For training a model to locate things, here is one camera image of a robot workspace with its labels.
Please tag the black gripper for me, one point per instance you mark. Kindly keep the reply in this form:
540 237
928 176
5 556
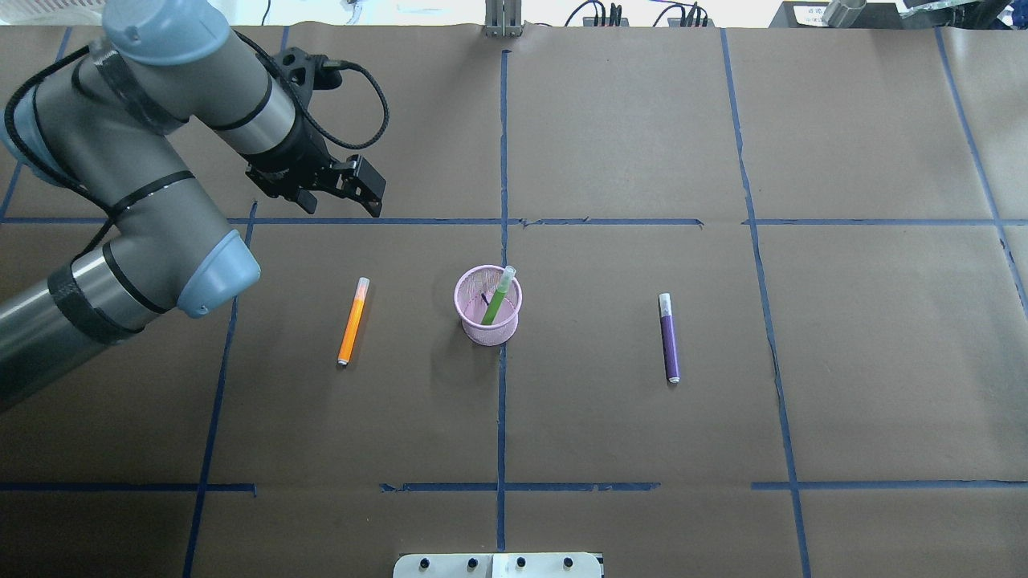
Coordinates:
303 151

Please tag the orange marker pen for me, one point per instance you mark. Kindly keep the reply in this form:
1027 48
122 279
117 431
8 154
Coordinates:
353 323

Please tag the green marker pen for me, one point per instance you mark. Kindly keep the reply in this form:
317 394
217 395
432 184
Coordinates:
498 296

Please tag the purple marker pen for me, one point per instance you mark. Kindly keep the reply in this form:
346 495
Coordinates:
672 370

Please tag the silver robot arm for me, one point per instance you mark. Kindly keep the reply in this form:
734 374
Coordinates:
97 123

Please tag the pink mesh pen holder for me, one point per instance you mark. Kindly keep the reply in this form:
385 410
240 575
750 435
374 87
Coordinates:
470 298

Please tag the steel cup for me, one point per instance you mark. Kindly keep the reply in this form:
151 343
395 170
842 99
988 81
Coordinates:
842 14

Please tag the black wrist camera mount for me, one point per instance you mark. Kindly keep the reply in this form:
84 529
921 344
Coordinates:
308 73

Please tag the aluminium frame post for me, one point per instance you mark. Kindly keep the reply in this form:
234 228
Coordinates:
503 19

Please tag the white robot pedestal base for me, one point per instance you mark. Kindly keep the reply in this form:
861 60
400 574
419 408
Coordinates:
500 564

